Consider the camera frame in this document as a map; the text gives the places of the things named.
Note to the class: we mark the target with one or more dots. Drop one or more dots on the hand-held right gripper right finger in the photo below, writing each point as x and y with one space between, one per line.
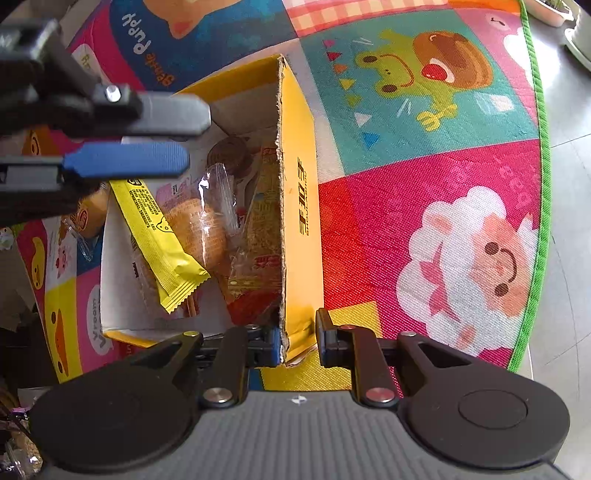
323 339

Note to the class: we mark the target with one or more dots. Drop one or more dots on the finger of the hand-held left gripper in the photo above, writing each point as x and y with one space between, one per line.
129 159
175 115

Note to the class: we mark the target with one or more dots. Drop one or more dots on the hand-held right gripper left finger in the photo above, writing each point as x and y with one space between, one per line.
275 346

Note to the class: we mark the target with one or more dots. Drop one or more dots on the red yellow snack packet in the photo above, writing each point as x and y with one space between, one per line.
251 300

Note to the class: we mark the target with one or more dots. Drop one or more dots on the pink snack packet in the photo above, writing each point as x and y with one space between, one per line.
173 194

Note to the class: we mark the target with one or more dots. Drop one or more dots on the bun packet with red label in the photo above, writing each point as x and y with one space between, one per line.
90 212

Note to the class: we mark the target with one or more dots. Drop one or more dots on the round brown biscuit packet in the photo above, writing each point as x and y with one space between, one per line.
231 154

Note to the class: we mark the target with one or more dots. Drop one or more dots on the yellow wafer bar packet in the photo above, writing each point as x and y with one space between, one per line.
161 244

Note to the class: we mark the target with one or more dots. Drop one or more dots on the clear bun packet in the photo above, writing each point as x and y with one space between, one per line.
198 230

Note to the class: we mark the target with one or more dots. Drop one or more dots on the yellow cardboard box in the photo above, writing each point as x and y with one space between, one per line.
300 230

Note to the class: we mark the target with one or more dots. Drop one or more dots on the orange noodle snack packet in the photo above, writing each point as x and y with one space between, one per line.
265 207

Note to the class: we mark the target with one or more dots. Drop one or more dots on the colourful printed play mat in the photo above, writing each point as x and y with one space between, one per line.
415 184

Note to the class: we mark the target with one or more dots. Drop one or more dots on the white planter with green plants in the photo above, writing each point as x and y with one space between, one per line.
549 9

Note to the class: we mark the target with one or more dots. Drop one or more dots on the white plant pot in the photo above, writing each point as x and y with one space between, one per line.
579 41

